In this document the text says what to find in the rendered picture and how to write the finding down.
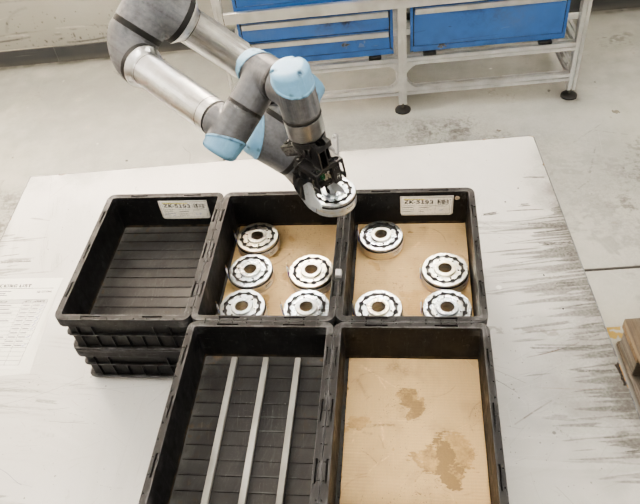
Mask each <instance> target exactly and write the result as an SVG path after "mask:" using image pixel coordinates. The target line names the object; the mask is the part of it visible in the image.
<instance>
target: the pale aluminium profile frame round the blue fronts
mask: <svg viewBox="0 0 640 504"><path fill-rule="evenodd" d="M210 1H211V6H212V10H213V15H214V19H215V20H216V21H217V22H219V23H220V24H222V25H223V26H224V27H226V25H235V24H245V23H255V22H265V21H275V20H285V19H295V18H305V17H315V16H326V15H337V14H348V13H358V12H369V11H379V10H390V9H393V49H394V54H393V55H391V56H381V55H374V56H369V58H358V59H347V60H336V61H325V62H314V63H309V65H310V69H311V72H312V73H313V74H318V73H329V72H340V71H351V70H362V69H373V68H384V67H390V68H393V69H394V70H395V73H396V79H397V80H396V81H395V82H394V83H393V84H391V85H390V86H379V87H367V88H356V89H345V90H334V91H325V92H324V94H323V96H322V98H321V100H320V103H322V102H333V101H344V100H356V99H367V98H379V97H390V96H398V99H399V105H398V106H397V107H396V108H395V112H396V113H397V114H400V115H405V114H408V113H409V112H410V111H411V108H410V106H408V105H406V104H407V95H413V94H424V93H436V92H447V91H459V90H470V89H481V88H493V87H504V86H516V85H527V84H538V83H550V82H561V81H566V84H565V87H566V89H567V90H565V91H562V92H561V94H560V97H561V98H562V99H564V100H574V99H576V98H577V93H576V92H574V91H571V90H575V88H576V83H577V78H578V73H579V68H580V63H581V58H582V53H583V47H584V42H585V37H586V32H587V27H588V22H589V17H590V12H591V7H592V2H593V0H581V3H580V8H579V12H571V13H569V14H568V20H567V26H566V32H565V33H566V35H567V37H568V38H569V39H564V40H561V38H559V39H548V40H538V42H532V43H521V44H510V45H499V46H488V47H478V48H467V49H456V50H445V51H436V50H429V51H423V53H412V54H407V40H406V35H410V20H406V8H410V7H421V6H431V5H441V4H452V3H462V2H472V1H483V0H349V1H338V2H328V3H317V4H307V5H297V6H287V7H277V8H268V9H258V10H248V11H238V12H228V13H223V8H222V3H221V0H210ZM572 19H577V25H576V26H575V24H574V22H573V20H572ZM226 28H227V27H226ZM567 51H571V57H570V56H569V54H568V52H567ZM550 52H555V53H556V55H557V57H558V59H559V61H560V63H561V66H562V68H563V70H559V71H547V72H536V73H525V74H514V75H502V76H491V77H480V78H469V79H457V80H446V81H435V82H424V83H414V82H411V81H410V80H409V79H408V77H407V72H408V71H409V70H410V69H411V68H412V67H413V66H415V65H417V64H428V63H439V62H450V61H461V60H473V59H484V58H495V57H506V56H517V55H528V54H539V53H550ZM226 72H227V71H226ZM227 77H228V81H229V85H230V90H231V92H232V90H233V89H234V87H235V85H236V84H237V82H238V80H239V79H238V78H237V77H235V76H233V75H232V74H230V73H229V72H227Z"/></svg>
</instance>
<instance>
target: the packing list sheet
mask: <svg viewBox="0 0 640 504"><path fill-rule="evenodd" d="M62 280H63V278H19V279H0V376H6V375H18V374H30V371H31V368H32V365H33V362H34V359H35V356H36V353H37V350H38V347H39V344H40V341H41V338H42V335H43V332H44V328H45V325H46V322H47V319H48V316H49V313H50V310H51V307H52V304H53V301H54V298H55V296H56V293H57V291H58V289H59V287H60V285H61V282H62Z"/></svg>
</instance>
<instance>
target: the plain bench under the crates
mask: <svg viewBox="0 0 640 504"><path fill-rule="evenodd" d="M339 156H340V157H342V158H343V162H344V166H345V170H346V175H347V177H344V176H343V175H342V177H343V178H346V179H348V180H349V181H351V182H352V183H353V184H354V186H355V188H356V190H360V189H410V188H459V187H468V188H471V189H473V190H474V192H475V200H476V209H477V218H478V227H479V236H480V245H481V254H482V263H483V272H484V281H485V290H486V299H487V308H488V322H487V326H488V327H489V329H490V335H491V344H492V353H493V362H494V371H495V380H496V389H497V398H498V407H499V415H500V424H501V433H502V442H503V451H504V460H505V469H506V478H507V487H508V496H509V504H640V416H639V413H638V410H637V408H636V405H635V402H634V400H633V397H632V395H631V392H630V389H629V387H628V384H627V381H626V379H625V376H624V373H623V371H622V368H621V365H620V363H619V360H618V358H617V355H616V352H615V350H614V347H613V344H612V342H611V339H610V336H609V334H608V331H607V328H606V326H605V323H604V320H603V318H602V315H601V313H600V310H599V307H598V305H597V302H596V299H595V297H594V294H593V291H592V289H591V286H590V283H589V281H588V278H587V276H586V273H585V270H584V268H583V265H582V262H581V260H580V257H579V254H578V252H577V249H576V246H575V244H574V241H573V239H572V236H571V233H570V231H569V228H568V225H567V223H566V220H565V217H564V215H563V212H562V209H561V207H560V204H559V201H558V199H557V196H556V194H555V191H554V188H553V186H552V183H551V180H550V178H549V175H548V172H547V170H546V167H545V164H544V162H543V159H542V157H541V154H540V151H539V149H538V146H537V143H536V141H535V138H534V136H517V137H505V138H493V139H481V140H469V141H457V142H445V143H432V144H420V145H408V146H396V147H384V148H372V149H359V150H347V151H339ZM262 191H296V190H295V189H294V186H293V185H292V184H291V182H290V181H289V180H288V179H287V178H286V177H285V176H284V175H282V174H281V173H279V172H277V171H275V170H274V169H272V168H270V167H268V166H267V165H265V164H263V163H261V162H260V161H258V160H255V159H253V158H250V159H238V160H234V161H227V160H226V161H214V162H202V163H189V164H177V165H165V166H153V167H141V168H129V169H116V170H104V171H92V172H80V173H68V174H56V175H44V176H31V177H30V178H29V180H28V182H27V184H26V187H25V189H24V191H23V193H22V195H21V197H20V199H19V201H18V203H17V206H16V208H15V210H14V212H13V214H12V216H11V218H10V220H9V223H8V225H7V227H6V229H5V231H4V233H3V235H2V237H1V239H0V279H19V278H63V280H62V282H61V285H60V287H59V289H58V291H57V293H56V296H55V298H54V301H53V304H52V307H51V310H50V313H49V316H48V319H47V322H46V325H45V328H44V332H43V335H42V338H41V341H40V344H39V347H38V350H37V353H36V356H35V359H34V362H33V365H32V368H31V371H30V374H18V375H6V376H0V504H138V503H139V499H140V496H141V492H142V488H143V485H144V481H145V478H146V474H147V471H148V467H149V463H150V460H151V456H152V453H153V449H154V446H155V442H156V438H157V435H158V431H159V428H160V424H161V420H162V417H163V413H164V410H165V406H166V403H167V399H168V395H169V392H170V388H171V385H172V381H173V378H130V377H94V376H92V375H91V373H90V371H91V368H92V366H91V365H88V364H86V363H85V357H81V356H79V355H78V354H77V352H76V350H75V349H74V345H73V343H74V340H75V338H74V336H70V335H68V333H67V329H68V327H63V326H61V325H60V324H59V323H58V321H57V319H56V318H55V312H56V310H57V308H58V306H59V303H60V301H61V299H62V297H63V295H64V292H65V290H66V288H67V286H68V284H69V282H70V279H71V277H72V275H73V273H74V271H75V268H76V266H77V264H78V262H79V260H80V258H81V255H82V253H83V251H84V249H85V247H86V244H87V242H88V240H89V238H90V236H91V234H92V231H93V229H94V227H95V225H96V223H97V221H98V218H99V216H100V214H101V212H102V210H103V207H104V205H105V203H106V201H107V199H108V198H109V197H110V196H112V195H116V194H163V193H212V192H218V193H222V194H223V196H225V195H226V194H228V193H230V192H262Z"/></svg>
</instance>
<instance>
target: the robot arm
mask: <svg viewBox="0 0 640 504"><path fill-rule="evenodd" d="M163 40H166V41H167V42H169V43H171V44H173V43H176V42H181V43H183V44H184V45H186V46H188V47H189V48H191V49H192V50H194V51H196V52H197V53H199V54H200V55H202V56H203V57H205V58H207V59H208V60H210V61H211V62H213V63H214V64H216V65H218V66H219V67H221V68H222V69H224V70H226V71H227V72H229V73H230V74H232V75H233V76H235V77H237V78H238V79H239V80H238V82H237V84H236V85H235V87H234V89H233V90H232V92H231V94H230V96H229V97H228V99H227V101H226V102H225V101H223V100H222V99H220V98H219V97H217V96H216V95H214V94H213V93H211V92H210V91H208V90H207V89H206V88H204V87H203V86H201V85H200V84H198V83H197V82H195V81H194V80H192V79H191V78H189V77H188V76H187V75H185V74H184V73H182V72H181V71H179V70H178V69H176V68H175V67H173V66H172V65H170V64H169V63H167V62H166V61H165V60H163V59H162V57H161V54H160V53H159V51H158V48H159V47H160V45H161V44H162V42H163ZM107 47H108V52H109V55H110V58H111V61H112V63H113V65H114V67H115V69H116V70H117V72H118V73H119V75H120V76H121V77H122V78H123V79H124V80H125V81H127V82H128V83H129V84H131V85H132V86H134V87H137V88H144V89H145V90H147V91H148V92H149V93H151V94H152V95H153V96H155V97H156V98H157V99H159V100H160V101H161V102H163V103H164V104H166V105H167V106H168V107H170V108H171V109H172V110H174V111H175V112H176V113H178V114H179V115H180V116H182V117H183V118H185V119H186V120H187V121H189V122H190V123H191V124H193V125H194V126H195V127H197V128H198V129H199V130H201V131H202V132H204V133H205V138H204V140H203V145H204V147H205V148H206V149H208V150H209V151H211V152H212V153H214V154H215V155H217V156H219V157H220V158H222V159H224V160H227V161H234V160H236V159H237V157H238V156H239V155H240V153H241V152H242V150H243V151H244V152H245V153H247V154H248V155H250V156H251V157H253V159H255V160H258V161H260V162H261V163H263V164H265V165H267V166H268V167H270V168H272V169H274V170H275V171H277V172H279V173H281V174H282V175H284V176H285V177H286V178H287V179H288V180H289V181H290V182H291V184H292V185H293V186H294V189H295V190H296V192H297V193H298V195H299V196H300V197H301V199H302V200H303V202H304V203H305V204H306V205H307V207H308V208H309V209H311V210H312V211H313V212H315V213H316V212H317V209H319V210H322V205H321V203H320V201H319V200H318V198H317V197H316V195H315V192H317V193H318V194H320V195H322V192H321V189H323V187H325V189H326V191H327V193H330V194H334V193H335V192H336V191H339V192H341V193H345V190H344V188H343V187H342V186H341V185H340V184H339V183H338V182H340V181H341V180H342V175H343V176H344V177H347V175H346V170H345V166H344V162H343V158H342V157H340V156H339V155H337V154H336V153H335V149H334V148H333V147H332V146H331V145H332V143H331V140H330V139H329V138H327V137H326V131H325V124H324V120H323V116H322V109H321V107H320V100H321V98H322V96H323V94H324V92H325V87H324V85H323V83H322V82H321V81H320V80H319V79H318V78H317V77H316V76H315V75H314V74H313V73H312V72H311V69H310V65H309V63H308V62H307V61H306V60H305V59H304V58H302V57H296V58H295V57H294V56H289V57H285V58H282V59H278V58H277V57H275V56H274V55H273V54H271V53H269V52H265V51H263V50H261V49H258V48H255V47H254V46H252V45H251V44H249V43H248V42H247V41H245V40H244V39H242V38H241V37H239V36H238V35H236V34H235V33H233V32H232V31H230V30H229V29H227V28H226V27H224V26H223V25H222V24H220V23H219V22H217V21H216V20H214V19H213V18H211V17H210V16H208V15H207V14H205V13H204V12H202V11H201V10H199V8H198V4H197V0H122V1H121V3H120V5H119V6H118V8H117V10H116V12H115V14H114V16H113V18H112V19H111V20H110V22H109V25H108V29H107ZM339 162H340V163H342V167H343V170H341V169H340V166H339Z"/></svg>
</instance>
